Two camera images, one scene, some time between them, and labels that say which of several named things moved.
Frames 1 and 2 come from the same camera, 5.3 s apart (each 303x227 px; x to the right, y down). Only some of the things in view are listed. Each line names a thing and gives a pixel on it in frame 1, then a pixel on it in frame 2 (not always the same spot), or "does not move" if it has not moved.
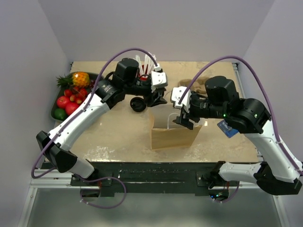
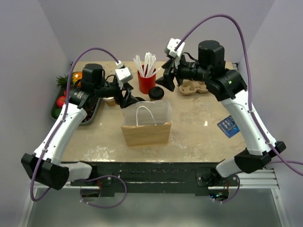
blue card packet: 229,131 does not move
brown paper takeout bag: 166,134 to 147,123
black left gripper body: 145,90 to 113,90
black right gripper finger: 184,122 to 169,64
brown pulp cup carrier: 199,86 does not move
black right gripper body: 201,107 to 191,70
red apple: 62,101 does not move
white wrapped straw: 146,63 does not move
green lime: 60,114 does not move
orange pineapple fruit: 79,79 does not move
